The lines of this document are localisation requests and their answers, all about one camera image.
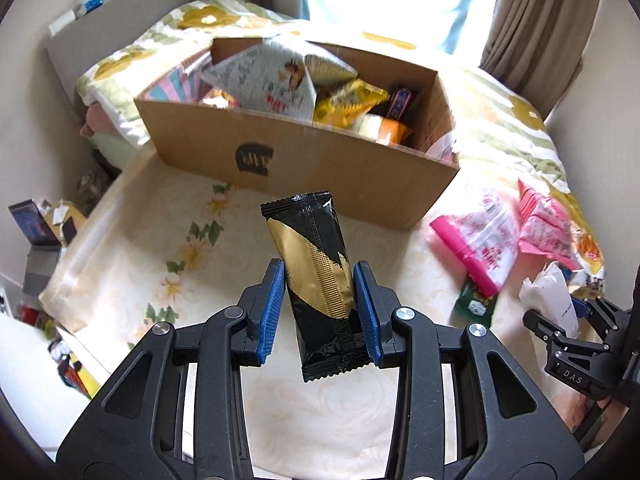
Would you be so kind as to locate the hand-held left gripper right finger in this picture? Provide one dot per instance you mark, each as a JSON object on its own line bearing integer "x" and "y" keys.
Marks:
{"x": 369, "y": 315}

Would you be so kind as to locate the pale green snack packet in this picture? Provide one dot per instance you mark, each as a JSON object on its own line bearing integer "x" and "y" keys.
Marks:
{"x": 327, "y": 67}

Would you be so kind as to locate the floral tablecloth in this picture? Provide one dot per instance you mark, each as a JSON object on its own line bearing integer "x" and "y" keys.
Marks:
{"x": 125, "y": 220}

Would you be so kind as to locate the black gold snack bar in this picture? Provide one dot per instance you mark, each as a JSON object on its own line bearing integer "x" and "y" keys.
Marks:
{"x": 315, "y": 270}

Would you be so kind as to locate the white orange chips packet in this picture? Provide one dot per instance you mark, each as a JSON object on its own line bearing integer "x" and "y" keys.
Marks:
{"x": 587, "y": 250}

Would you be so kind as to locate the white blue snack packet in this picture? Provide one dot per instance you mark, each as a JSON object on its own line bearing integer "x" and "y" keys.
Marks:
{"x": 260, "y": 80}

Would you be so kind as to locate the grey box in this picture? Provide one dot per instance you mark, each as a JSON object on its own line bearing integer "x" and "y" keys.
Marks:
{"x": 42, "y": 270}

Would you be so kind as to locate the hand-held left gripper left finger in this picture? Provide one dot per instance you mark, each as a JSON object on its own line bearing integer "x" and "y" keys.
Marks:
{"x": 267, "y": 310}

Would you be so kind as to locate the yellow box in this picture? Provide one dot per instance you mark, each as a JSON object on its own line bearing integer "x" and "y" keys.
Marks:
{"x": 67, "y": 215}

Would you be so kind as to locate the pink folded cloth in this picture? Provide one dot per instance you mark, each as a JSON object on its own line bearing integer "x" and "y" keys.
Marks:
{"x": 97, "y": 122}

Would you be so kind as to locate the purple blue box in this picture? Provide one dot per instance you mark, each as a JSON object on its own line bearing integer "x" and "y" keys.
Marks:
{"x": 32, "y": 222}

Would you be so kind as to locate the pink white snack packet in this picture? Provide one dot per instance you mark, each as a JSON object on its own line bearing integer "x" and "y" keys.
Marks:
{"x": 480, "y": 240}

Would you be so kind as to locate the brown candy bar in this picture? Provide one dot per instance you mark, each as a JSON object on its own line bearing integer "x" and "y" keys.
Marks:
{"x": 401, "y": 100}

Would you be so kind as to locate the orange snack packet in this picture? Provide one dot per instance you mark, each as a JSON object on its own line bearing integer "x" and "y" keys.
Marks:
{"x": 387, "y": 130}

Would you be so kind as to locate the cardboard box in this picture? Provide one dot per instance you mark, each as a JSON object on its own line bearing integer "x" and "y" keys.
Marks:
{"x": 320, "y": 175}

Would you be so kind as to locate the pile of colourful packets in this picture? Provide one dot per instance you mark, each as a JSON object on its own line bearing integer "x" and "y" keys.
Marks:
{"x": 75, "y": 370}

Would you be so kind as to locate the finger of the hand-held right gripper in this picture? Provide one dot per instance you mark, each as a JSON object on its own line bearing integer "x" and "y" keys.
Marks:
{"x": 545, "y": 327}
{"x": 582, "y": 306}

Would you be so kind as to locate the plain white snack packet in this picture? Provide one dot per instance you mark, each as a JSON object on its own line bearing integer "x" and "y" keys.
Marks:
{"x": 552, "y": 295}

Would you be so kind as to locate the pale green bed sheet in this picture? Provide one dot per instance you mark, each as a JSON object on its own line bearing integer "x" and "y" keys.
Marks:
{"x": 117, "y": 147}

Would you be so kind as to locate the grey headboard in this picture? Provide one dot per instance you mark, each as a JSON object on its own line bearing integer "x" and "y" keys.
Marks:
{"x": 90, "y": 50}

